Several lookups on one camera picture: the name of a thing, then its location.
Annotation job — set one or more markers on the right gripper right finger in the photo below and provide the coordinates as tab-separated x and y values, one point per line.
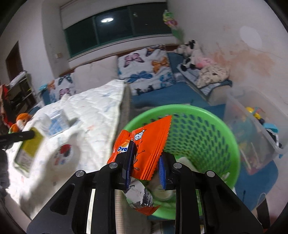
203	199

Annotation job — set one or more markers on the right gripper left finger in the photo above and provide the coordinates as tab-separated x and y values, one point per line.
67	210

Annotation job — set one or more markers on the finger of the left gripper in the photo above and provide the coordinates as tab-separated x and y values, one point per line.
16	137

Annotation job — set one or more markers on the lime juice bottle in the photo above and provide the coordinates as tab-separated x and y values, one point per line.
28	149

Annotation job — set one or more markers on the strawberry yogurt tub lid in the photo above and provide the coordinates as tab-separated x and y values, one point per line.
66	157

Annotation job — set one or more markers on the white blue milk carton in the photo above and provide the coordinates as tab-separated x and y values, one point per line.
58	122

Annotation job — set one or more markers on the orange snack wrapper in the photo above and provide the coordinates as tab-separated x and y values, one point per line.
150	141

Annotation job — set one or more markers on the left grey gloved hand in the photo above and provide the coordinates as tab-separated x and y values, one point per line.
4	175

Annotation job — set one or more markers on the orange fox plush toy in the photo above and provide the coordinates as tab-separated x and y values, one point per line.
21	122

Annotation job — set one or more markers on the metal shelf rack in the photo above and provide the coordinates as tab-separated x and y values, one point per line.
21	95

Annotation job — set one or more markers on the left butterfly pillow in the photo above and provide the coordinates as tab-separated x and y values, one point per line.
57	88

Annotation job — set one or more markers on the butterfly pillow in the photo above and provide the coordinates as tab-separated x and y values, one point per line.
57	88
146	70

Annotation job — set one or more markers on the green plastic basket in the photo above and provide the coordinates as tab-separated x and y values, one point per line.
198	139

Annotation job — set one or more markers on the clear plastic storage box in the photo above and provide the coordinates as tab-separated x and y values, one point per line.
260	128

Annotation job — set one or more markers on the grey pillow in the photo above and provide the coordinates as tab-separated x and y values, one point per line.
96	74

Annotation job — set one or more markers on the spotted cream cloth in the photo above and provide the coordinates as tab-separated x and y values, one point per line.
212	74

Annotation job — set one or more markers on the blue patterned folded blanket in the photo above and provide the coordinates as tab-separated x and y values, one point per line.
192	76

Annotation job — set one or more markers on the pink plush toy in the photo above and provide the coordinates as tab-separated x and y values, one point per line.
203	62

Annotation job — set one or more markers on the right butterfly pillow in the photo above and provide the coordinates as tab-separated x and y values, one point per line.
146	70

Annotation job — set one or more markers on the cow plush toy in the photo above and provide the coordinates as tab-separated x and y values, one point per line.
191	53

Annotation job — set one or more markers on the dark window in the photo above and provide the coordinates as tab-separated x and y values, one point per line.
125	22

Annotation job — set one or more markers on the paper flower decoration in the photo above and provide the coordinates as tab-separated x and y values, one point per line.
172	23

